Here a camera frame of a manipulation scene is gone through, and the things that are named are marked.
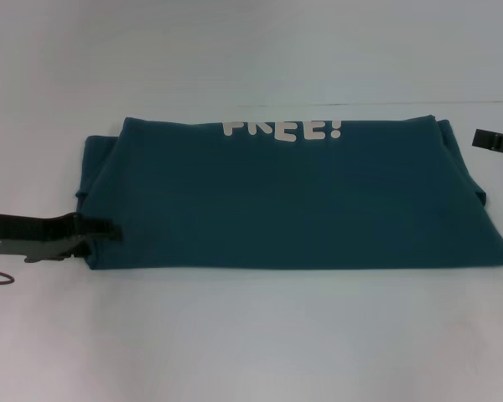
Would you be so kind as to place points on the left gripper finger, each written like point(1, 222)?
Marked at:
point(100, 229)
point(79, 249)

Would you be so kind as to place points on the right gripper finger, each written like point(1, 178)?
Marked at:
point(494, 141)

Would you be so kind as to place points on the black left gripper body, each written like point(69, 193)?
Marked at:
point(33, 234)

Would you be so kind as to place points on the teal blue shirt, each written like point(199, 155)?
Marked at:
point(276, 197)

